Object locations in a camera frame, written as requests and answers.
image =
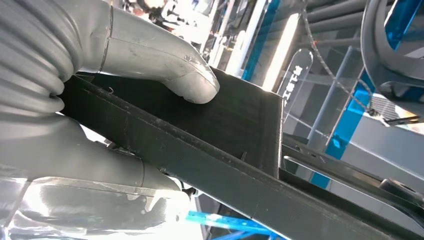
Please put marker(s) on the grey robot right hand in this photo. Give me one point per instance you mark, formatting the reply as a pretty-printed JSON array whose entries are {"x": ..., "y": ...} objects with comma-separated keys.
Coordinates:
[{"x": 66, "y": 165}]

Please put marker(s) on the blue metal shelf rack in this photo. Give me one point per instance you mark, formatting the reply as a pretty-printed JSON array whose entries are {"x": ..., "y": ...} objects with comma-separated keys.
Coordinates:
[{"x": 348, "y": 126}]

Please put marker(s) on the clear acrylic sign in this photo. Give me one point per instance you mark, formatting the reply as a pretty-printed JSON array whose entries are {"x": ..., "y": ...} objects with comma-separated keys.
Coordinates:
[{"x": 294, "y": 82}]

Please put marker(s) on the black curved housing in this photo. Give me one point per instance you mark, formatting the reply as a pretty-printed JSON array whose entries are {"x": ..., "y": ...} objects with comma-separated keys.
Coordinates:
[{"x": 374, "y": 49}]

